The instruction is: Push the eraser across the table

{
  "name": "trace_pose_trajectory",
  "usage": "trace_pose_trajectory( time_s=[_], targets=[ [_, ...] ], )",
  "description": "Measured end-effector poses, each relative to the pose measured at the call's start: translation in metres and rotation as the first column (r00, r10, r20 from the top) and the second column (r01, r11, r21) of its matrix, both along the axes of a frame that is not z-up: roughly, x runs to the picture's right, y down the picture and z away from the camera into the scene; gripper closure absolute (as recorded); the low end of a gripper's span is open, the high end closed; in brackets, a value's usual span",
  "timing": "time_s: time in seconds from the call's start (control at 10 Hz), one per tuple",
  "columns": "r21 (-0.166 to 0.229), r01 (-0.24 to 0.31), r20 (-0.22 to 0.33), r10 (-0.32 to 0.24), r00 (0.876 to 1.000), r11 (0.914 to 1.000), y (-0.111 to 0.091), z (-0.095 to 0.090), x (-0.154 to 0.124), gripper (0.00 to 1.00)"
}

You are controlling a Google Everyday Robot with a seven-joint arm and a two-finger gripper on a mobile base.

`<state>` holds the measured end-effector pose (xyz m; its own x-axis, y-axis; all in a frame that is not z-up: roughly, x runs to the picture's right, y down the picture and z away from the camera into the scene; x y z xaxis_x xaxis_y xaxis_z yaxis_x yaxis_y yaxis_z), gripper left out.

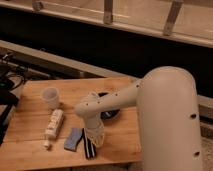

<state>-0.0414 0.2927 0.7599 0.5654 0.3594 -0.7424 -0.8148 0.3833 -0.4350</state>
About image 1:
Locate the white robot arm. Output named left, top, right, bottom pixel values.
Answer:
left=75, top=66, right=203, bottom=171

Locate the black round object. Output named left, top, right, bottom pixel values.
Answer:
left=98, top=92, right=119, bottom=120

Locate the metal shelf frame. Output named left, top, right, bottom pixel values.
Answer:
left=0, top=0, right=213, bottom=48

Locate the white tube bottle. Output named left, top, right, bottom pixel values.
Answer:
left=44, top=109, right=64, bottom=150

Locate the translucent plastic cup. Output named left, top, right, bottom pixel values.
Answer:
left=41, top=87, right=60, bottom=110

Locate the black cables and equipment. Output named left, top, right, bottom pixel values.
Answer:
left=0, top=53, right=27, bottom=146

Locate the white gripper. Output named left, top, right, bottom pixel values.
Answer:
left=82, top=115, right=105, bottom=159

